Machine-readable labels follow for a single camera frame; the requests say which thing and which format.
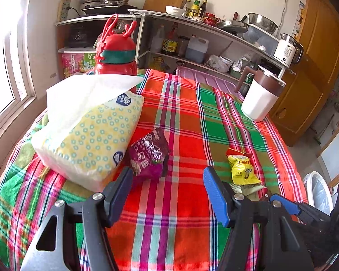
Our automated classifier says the olive green wrapper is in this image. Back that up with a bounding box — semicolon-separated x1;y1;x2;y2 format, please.
230;183;267;201

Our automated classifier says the yellow snack packet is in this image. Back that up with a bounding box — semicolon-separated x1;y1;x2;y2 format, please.
226;148;261;185

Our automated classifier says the purple snack packet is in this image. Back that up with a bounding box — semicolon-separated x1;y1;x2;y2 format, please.
128;128;170;185

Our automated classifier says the white trash bin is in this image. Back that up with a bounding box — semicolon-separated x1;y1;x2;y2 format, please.
303;171;334;215

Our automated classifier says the white metal kitchen shelf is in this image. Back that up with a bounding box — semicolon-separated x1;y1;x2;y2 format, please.
56;9;290;81

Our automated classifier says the plaid tablecloth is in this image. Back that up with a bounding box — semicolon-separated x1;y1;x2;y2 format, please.
0;70;307;270

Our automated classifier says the white brown lidded mug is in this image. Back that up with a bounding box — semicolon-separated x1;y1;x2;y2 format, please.
234;66;286;122

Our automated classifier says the yellow tissue pack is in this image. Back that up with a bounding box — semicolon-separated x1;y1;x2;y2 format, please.
32;74;144;192

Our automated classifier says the pink lidded storage box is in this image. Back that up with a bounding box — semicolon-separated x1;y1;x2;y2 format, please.
175;66;244;100

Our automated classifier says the white electric kettle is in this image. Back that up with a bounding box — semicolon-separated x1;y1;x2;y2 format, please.
274;34;304;68

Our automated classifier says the wooden door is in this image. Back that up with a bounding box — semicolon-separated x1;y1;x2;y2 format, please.
269;0;339;146

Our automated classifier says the clear storage container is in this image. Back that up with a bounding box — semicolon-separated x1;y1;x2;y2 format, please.
243;24;279;56

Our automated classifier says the white plastic jug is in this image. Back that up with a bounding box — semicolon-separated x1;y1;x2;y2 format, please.
185;35;209;64

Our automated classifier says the steel frying pan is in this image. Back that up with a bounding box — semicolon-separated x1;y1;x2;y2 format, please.
217;12;249;36

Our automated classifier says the stainless steel bowl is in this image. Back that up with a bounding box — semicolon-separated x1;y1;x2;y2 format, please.
248;13;278;34

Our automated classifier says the soy sauce bottle on shelf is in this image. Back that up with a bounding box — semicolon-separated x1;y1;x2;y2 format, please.
161;23;179;56

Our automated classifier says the red kids water bottle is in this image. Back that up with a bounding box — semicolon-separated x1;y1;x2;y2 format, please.
93;13;138;94

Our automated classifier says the red lid jar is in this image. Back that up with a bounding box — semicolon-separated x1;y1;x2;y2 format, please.
203;12;217;27

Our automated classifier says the dark soy sauce bottle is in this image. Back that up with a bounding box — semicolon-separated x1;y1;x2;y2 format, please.
198;0;207;18

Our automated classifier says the green cap sauce bottle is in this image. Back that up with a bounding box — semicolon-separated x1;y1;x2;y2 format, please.
188;0;201;19

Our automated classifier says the white ceramic bowl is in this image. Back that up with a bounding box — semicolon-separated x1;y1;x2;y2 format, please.
165;6;184;17

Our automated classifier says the power strip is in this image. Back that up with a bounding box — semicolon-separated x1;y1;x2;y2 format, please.
57;0;71;22

